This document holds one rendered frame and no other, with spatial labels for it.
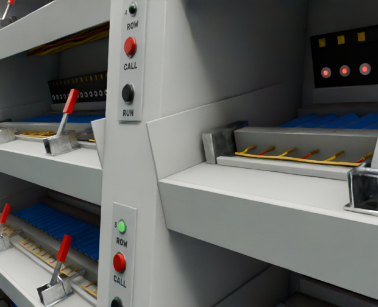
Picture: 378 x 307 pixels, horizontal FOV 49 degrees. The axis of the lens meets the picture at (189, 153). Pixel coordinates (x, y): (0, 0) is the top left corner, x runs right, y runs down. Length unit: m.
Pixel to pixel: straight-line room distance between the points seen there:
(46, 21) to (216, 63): 0.29
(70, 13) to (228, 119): 0.25
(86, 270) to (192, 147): 0.32
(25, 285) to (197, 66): 0.45
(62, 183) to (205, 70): 0.25
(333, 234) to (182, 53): 0.20
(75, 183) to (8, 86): 0.56
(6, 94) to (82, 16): 0.53
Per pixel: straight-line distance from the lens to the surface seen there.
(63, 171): 0.53
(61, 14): 0.57
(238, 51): 0.42
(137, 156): 0.38
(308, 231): 0.26
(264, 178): 0.31
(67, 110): 0.58
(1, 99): 1.02
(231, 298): 0.45
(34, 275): 0.72
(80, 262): 0.65
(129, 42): 0.39
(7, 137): 0.83
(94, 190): 0.47
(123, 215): 0.40
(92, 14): 0.50
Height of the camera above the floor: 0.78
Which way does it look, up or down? 2 degrees down
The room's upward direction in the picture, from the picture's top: 3 degrees clockwise
